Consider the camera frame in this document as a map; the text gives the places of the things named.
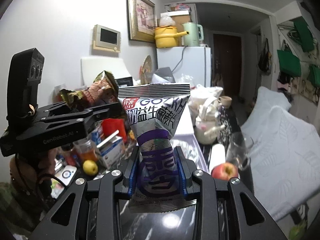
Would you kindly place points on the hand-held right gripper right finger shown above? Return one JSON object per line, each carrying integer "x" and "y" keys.
{"x": 181, "y": 172}

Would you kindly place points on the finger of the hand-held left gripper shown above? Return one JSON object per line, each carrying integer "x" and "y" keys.
{"x": 100, "y": 120}
{"x": 82, "y": 108}

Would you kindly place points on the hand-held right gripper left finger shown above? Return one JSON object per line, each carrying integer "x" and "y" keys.
{"x": 132, "y": 178}

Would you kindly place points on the purple gift box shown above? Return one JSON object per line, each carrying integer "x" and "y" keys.
{"x": 197, "y": 155}

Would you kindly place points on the brown snack packet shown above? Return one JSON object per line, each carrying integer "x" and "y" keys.
{"x": 100, "y": 90}

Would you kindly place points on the silver purple snack packet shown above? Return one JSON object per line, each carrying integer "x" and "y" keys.
{"x": 155, "y": 130}

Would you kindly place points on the person's left forearm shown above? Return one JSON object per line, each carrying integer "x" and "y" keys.
{"x": 22, "y": 195}

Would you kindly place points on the person's left hand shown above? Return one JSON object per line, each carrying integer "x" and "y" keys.
{"x": 50, "y": 161}

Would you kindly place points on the red cylinder container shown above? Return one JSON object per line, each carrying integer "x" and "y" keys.
{"x": 113, "y": 128}

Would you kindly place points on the blue white carton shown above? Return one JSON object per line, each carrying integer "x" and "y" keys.
{"x": 112, "y": 150}

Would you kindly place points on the group of clear food jars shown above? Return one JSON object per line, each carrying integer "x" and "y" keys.
{"x": 86, "y": 151}

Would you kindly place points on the white paper roll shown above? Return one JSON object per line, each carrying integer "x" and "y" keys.
{"x": 217, "y": 156}

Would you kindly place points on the yellow apple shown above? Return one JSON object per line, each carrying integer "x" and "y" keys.
{"x": 90, "y": 167}

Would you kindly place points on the red apple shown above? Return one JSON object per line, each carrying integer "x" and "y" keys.
{"x": 225, "y": 171}

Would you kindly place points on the white cartoon water bottle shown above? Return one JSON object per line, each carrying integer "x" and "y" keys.
{"x": 207, "y": 130}

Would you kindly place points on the glass mug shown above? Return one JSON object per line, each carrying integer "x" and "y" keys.
{"x": 237, "y": 150}

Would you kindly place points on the woven straw fan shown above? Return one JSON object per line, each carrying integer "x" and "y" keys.
{"x": 147, "y": 67}

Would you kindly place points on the crumpled plastic bag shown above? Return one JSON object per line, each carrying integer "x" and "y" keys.
{"x": 202, "y": 97}

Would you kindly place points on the grey paper bag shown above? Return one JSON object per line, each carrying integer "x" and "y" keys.
{"x": 163, "y": 75}

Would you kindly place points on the beige cup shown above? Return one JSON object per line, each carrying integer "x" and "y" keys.
{"x": 225, "y": 101}

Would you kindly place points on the white fridge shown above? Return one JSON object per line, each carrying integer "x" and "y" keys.
{"x": 182, "y": 67}

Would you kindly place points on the light blue quilted cushion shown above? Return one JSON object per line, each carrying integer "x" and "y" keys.
{"x": 282, "y": 155}

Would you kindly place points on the yellow pot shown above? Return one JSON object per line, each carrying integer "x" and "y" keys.
{"x": 166, "y": 37}

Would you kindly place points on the framed picture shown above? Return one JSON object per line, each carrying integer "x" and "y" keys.
{"x": 141, "y": 15}

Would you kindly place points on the brown door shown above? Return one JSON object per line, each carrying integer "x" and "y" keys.
{"x": 227, "y": 62}

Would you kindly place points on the green kettle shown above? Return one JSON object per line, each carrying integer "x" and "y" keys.
{"x": 192, "y": 33}

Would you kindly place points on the cardboard box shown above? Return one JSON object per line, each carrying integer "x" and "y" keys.
{"x": 178, "y": 17}

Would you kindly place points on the green slippers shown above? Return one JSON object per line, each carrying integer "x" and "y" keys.
{"x": 298, "y": 233}

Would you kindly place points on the black hanging bag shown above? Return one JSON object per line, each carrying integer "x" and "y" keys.
{"x": 264, "y": 60}

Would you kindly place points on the green tote bag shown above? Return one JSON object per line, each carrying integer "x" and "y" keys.
{"x": 288, "y": 63}
{"x": 303, "y": 35}
{"x": 315, "y": 75}

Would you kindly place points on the wall intercom panel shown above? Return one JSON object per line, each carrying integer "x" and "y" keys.
{"x": 107, "y": 38}

